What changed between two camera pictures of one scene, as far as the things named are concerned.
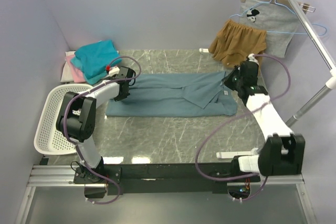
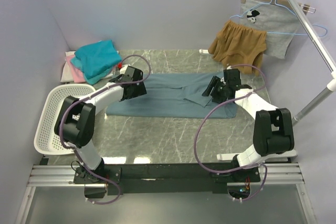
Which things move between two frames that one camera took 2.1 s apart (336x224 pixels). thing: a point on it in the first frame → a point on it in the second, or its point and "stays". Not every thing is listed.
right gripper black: (227, 81) → (214, 83)
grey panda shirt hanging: (279, 21) stays
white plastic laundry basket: (47, 138) stays
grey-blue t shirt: (184, 94) stays
